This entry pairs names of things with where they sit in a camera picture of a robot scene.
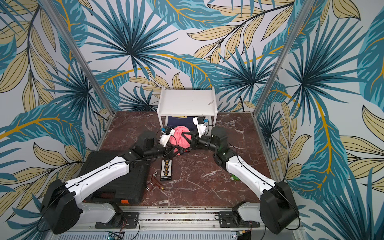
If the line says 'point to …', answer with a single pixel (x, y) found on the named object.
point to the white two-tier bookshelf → (187, 103)
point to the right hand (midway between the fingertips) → (182, 133)
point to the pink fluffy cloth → (175, 138)
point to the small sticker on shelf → (210, 102)
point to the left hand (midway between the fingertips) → (178, 148)
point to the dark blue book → (186, 121)
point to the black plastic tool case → (129, 188)
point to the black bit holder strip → (166, 171)
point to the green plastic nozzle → (235, 178)
